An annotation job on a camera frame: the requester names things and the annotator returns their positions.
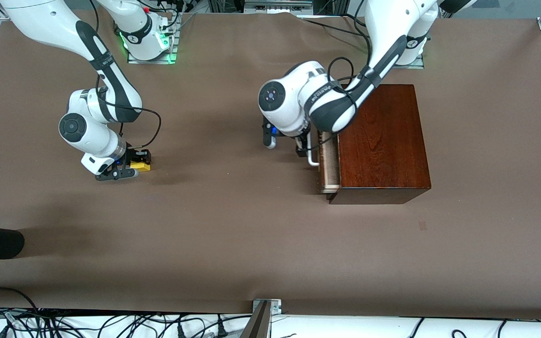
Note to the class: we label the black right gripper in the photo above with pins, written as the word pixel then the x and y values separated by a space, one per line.
pixel 134 155

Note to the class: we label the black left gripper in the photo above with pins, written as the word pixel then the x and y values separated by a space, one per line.
pixel 302 141

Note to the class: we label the yellow block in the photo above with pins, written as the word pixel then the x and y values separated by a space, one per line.
pixel 140 167

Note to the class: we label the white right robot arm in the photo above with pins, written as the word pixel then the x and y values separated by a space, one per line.
pixel 87 131

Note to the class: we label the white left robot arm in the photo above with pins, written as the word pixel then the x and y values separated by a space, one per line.
pixel 289 103

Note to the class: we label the dark wooden drawer cabinet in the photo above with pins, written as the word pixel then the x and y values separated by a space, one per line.
pixel 383 141

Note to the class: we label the brown paper table cover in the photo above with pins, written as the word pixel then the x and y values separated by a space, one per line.
pixel 204 211

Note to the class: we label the black power plug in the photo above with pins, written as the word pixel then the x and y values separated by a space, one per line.
pixel 221 330
pixel 181 332

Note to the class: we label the dark metal beam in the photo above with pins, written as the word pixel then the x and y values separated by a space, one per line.
pixel 257 326

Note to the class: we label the white lower shelf board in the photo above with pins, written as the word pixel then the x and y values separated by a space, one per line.
pixel 345 328

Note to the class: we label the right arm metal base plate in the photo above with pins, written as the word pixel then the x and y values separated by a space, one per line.
pixel 153 61

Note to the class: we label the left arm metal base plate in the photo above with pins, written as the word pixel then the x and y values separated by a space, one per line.
pixel 416 65

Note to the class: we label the small metal corner bracket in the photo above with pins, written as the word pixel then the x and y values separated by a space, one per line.
pixel 275 306

